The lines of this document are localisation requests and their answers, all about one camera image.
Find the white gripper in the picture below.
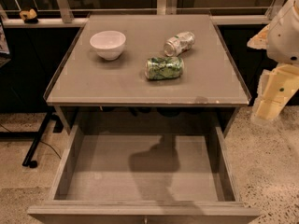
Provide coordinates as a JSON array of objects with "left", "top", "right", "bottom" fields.
[{"left": 247, "top": 0, "right": 299, "bottom": 120}]

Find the green soda can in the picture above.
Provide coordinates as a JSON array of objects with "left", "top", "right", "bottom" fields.
[{"left": 145, "top": 57, "right": 184, "bottom": 80}]

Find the silver crushed can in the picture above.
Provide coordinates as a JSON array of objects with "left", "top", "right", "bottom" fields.
[{"left": 164, "top": 32, "right": 195, "bottom": 57}]

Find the grey open top drawer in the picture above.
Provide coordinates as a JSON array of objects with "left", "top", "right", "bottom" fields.
[{"left": 28, "top": 125, "right": 259, "bottom": 224}]

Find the grey cabinet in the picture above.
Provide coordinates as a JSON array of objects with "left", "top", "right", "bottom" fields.
[{"left": 45, "top": 15, "right": 250, "bottom": 128}]

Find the white ceramic bowl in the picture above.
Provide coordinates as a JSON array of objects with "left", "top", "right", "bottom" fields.
[{"left": 90, "top": 31, "right": 126, "bottom": 61}]

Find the yellow black object on ledge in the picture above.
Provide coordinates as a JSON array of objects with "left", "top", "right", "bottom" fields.
[{"left": 20, "top": 7, "right": 38, "bottom": 23}]

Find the black stand leg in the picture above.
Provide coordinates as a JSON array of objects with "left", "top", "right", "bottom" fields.
[{"left": 0, "top": 107, "right": 64, "bottom": 168}]

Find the white window ledge rail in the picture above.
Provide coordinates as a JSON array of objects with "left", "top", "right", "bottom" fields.
[{"left": 2, "top": 9, "right": 271, "bottom": 28}]

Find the black floor cable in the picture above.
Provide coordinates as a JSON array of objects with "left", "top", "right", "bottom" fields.
[{"left": 0, "top": 123, "right": 63, "bottom": 161}]

